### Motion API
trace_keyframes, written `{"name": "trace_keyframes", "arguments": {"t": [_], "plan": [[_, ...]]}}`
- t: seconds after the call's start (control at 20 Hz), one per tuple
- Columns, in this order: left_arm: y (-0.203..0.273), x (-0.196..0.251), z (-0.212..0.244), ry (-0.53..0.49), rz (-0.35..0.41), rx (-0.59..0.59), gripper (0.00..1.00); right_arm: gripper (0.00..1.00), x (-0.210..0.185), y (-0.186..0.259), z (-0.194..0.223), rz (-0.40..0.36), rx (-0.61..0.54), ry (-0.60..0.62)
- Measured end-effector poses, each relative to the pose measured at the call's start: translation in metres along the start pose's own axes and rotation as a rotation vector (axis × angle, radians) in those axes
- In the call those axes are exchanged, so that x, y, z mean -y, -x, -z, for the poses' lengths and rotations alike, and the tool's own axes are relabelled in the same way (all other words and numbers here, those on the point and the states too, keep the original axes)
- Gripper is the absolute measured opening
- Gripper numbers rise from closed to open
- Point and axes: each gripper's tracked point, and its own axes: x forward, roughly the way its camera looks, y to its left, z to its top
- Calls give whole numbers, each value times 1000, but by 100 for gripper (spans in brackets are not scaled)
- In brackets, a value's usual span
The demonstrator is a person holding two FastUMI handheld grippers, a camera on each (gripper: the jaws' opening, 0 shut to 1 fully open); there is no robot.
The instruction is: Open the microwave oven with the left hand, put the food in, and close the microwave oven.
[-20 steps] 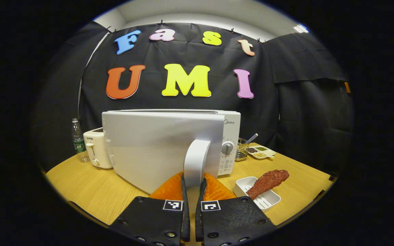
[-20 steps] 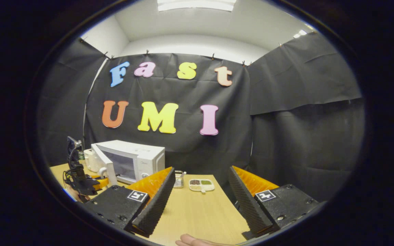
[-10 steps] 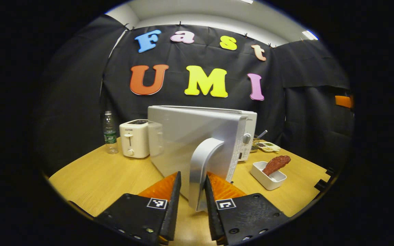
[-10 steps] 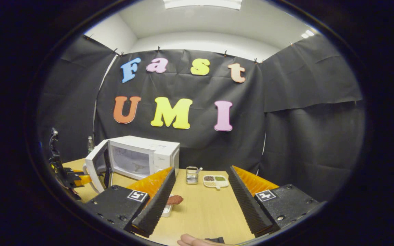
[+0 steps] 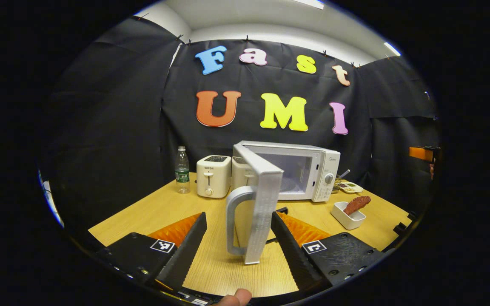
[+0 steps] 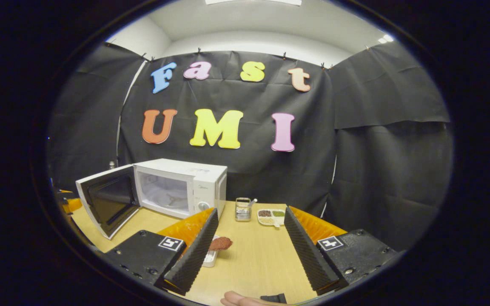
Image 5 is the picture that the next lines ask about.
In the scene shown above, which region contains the white rectangular tray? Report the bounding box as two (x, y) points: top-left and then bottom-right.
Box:
(331, 201), (367, 230)

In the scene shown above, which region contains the white microwave oven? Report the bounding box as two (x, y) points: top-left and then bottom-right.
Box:
(226, 140), (341, 265)

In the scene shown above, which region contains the white toaster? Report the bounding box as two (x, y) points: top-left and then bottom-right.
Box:
(231, 156), (255, 192)
(197, 155), (232, 199)

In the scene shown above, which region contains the large ceiling light panel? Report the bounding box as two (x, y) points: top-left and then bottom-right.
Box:
(292, 0), (326, 10)

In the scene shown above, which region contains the black table edge clamp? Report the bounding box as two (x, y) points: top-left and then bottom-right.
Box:
(393, 211), (418, 235)

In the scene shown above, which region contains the brown meat piece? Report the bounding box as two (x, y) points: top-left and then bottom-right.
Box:
(343, 195), (372, 216)

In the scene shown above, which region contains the clear plastic water bottle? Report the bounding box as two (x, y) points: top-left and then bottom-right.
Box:
(175, 146), (191, 194)

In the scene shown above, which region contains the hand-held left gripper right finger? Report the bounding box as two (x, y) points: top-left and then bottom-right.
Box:
(271, 211), (386, 294)

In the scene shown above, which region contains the white divided seed dish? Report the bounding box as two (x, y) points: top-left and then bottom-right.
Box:
(339, 181), (365, 194)

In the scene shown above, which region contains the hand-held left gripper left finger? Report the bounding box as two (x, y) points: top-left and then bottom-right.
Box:
(94, 212), (208, 292)

